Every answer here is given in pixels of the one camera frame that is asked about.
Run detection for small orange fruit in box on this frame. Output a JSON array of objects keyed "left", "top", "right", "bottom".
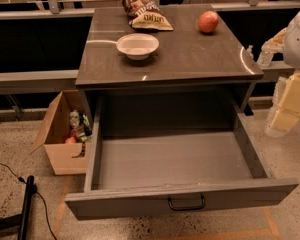
[{"left": 65, "top": 137, "right": 77, "bottom": 144}]

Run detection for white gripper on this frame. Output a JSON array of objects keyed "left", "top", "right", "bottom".
[{"left": 257, "top": 28, "right": 300, "bottom": 138}]

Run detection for small clear pump bottle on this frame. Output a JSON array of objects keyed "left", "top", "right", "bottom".
[{"left": 247, "top": 45, "right": 254, "bottom": 59}]

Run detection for white paper bowl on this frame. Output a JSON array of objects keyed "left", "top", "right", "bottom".
[{"left": 116, "top": 33, "right": 159, "bottom": 60}]

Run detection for open grey top drawer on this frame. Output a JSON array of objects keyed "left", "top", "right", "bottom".
[{"left": 64, "top": 97, "right": 300, "bottom": 222}]

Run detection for black drawer handle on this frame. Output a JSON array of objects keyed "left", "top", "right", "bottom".
[{"left": 167, "top": 195, "right": 206, "bottom": 212}]

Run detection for white packaged item in box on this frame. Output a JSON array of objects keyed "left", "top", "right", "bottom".
[{"left": 69, "top": 110, "right": 80, "bottom": 129}]

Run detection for black floor cable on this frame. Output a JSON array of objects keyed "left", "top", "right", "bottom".
[{"left": 0, "top": 157, "right": 58, "bottom": 240}]

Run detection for black stand leg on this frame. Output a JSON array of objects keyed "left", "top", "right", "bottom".
[{"left": 0, "top": 175, "right": 36, "bottom": 240}]

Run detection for red apple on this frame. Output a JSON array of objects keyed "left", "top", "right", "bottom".
[{"left": 198, "top": 11, "right": 219, "bottom": 34}]

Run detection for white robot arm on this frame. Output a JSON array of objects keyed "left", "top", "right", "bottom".
[{"left": 258, "top": 11, "right": 300, "bottom": 138}]

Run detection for open cardboard box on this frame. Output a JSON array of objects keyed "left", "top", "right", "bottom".
[{"left": 31, "top": 90, "right": 90, "bottom": 175}]

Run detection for brown chip bag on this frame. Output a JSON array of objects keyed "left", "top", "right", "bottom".
[{"left": 120, "top": 0, "right": 173, "bottom": 31}]

